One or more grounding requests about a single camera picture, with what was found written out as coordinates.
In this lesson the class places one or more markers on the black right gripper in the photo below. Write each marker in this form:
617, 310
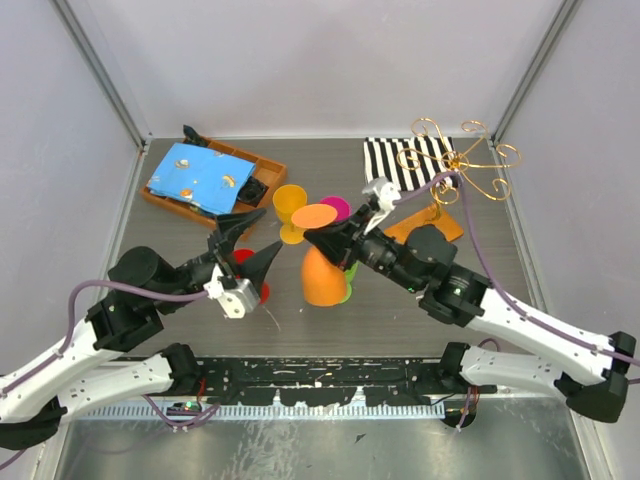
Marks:
349, 235

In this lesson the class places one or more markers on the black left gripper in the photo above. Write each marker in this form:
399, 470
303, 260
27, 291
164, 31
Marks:
230, 229

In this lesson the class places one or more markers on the orange plastic wine glass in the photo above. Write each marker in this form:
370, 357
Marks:
323, 284

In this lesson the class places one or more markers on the gold wire glass rack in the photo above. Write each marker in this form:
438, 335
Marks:
445, 192

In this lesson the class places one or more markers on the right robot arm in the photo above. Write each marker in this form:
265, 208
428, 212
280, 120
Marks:
585, 369

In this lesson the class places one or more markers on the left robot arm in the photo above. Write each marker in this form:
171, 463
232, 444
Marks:
109, 318

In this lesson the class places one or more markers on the red plastic wine glass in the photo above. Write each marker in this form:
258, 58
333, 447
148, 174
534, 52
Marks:
242, 256

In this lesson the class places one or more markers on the green plastic wine glass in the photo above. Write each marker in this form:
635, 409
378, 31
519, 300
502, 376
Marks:
349, 277

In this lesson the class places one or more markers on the pink plastic wine glass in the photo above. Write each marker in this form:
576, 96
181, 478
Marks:
341, 206

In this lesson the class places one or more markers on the yellow plastic wine glass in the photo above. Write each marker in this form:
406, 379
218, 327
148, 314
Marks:
287, 199

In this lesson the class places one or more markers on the black item in tray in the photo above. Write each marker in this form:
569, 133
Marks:
252, 192

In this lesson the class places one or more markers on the wooden compartment tray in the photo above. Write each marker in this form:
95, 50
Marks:
270, 172

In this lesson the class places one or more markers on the blue patterned cloth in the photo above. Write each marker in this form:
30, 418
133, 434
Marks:
200, 177

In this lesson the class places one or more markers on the black white striped cloth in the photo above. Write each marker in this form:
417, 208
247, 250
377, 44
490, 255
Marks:
409, 163

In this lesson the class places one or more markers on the dark patterned cloth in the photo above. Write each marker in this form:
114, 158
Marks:
192, 137

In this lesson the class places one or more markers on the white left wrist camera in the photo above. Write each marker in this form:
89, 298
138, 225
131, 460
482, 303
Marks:
236, 302

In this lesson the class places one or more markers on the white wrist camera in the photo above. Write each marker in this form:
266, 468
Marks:
382, 195
236, 302

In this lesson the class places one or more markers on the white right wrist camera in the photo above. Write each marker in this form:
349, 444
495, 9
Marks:
382, 195

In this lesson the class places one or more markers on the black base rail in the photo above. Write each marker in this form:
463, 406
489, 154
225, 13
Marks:
321, 381

